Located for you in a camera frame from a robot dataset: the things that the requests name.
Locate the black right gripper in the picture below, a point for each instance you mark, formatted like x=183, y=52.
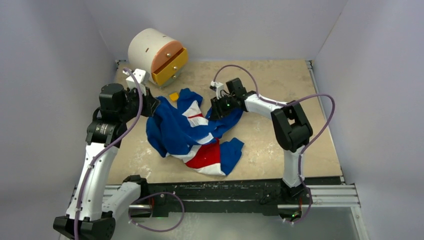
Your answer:
x=217, y=110

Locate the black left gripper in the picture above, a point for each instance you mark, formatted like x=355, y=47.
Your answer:
x=150, y=103

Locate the blue white red jacket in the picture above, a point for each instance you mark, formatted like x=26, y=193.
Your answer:
x=184, y=132

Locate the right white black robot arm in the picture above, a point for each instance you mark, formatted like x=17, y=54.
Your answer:
x=291, y=126

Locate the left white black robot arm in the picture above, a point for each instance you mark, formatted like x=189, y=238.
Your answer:
x=89, y=216

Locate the small yellow grey block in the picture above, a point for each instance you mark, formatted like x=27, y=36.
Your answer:
x=174, y=96

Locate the round white drawer cabinet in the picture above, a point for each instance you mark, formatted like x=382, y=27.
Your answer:
x=158, y=54

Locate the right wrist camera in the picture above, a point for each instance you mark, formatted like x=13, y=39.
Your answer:
x=217, y=87

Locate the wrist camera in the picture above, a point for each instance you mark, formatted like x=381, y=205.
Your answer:
x=140, y=76
x=217, y=87

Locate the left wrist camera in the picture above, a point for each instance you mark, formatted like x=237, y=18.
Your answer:
x=140, y=76

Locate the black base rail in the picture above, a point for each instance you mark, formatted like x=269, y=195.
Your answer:
x=269, y=197

